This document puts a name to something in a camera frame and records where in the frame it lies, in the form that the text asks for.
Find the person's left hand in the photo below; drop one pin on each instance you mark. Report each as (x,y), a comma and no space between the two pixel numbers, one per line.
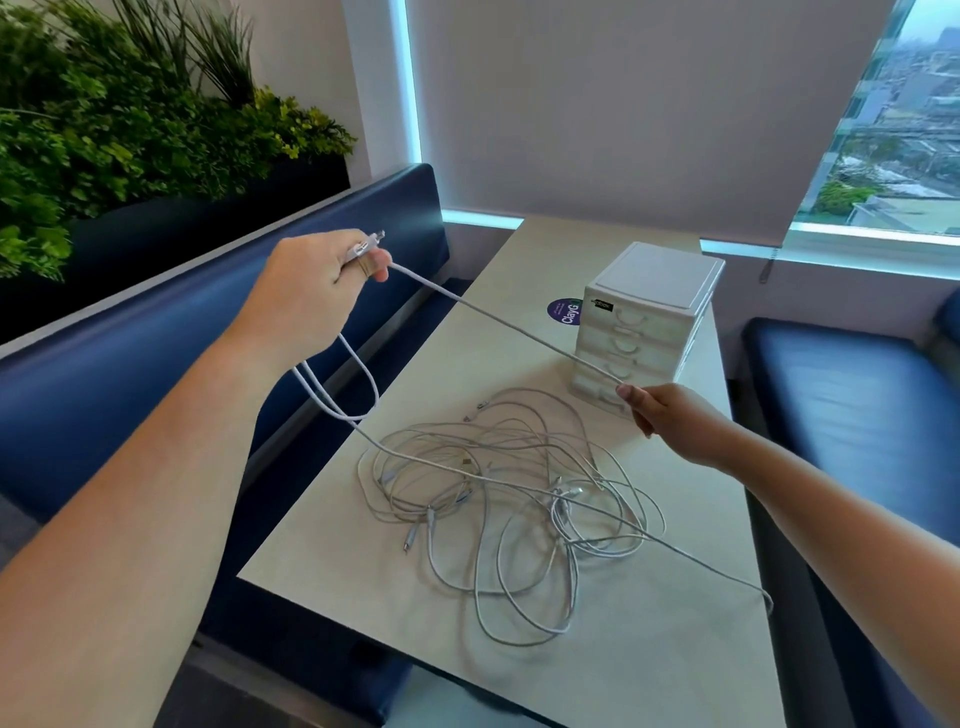
(300,300)

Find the person's right forearm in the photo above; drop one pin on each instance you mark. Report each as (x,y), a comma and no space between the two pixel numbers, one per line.
(862,562)

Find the glass window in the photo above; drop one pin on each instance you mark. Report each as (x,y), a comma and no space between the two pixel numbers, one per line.
(892,150)

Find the white table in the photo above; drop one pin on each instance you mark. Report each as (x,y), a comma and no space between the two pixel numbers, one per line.
(510,262)

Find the round purple sticker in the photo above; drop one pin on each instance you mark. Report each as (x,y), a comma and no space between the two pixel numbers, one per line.
(564,312)

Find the black planter box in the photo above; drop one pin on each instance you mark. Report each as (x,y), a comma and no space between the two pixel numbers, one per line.
(187,240)

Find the white roller blind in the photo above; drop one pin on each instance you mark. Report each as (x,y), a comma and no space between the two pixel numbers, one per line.
(637,97)

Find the blue padded bench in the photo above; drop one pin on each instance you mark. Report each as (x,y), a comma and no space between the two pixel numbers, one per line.
(847,420)
(150,390)

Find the green leafy plants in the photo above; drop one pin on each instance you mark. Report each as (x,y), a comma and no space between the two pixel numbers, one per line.
(112,127)

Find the white mini drawer cabinet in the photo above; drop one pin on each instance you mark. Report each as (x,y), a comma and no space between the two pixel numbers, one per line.
(660,274)

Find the person's right hand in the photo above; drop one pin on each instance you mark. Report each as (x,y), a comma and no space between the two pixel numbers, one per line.
(686,420)

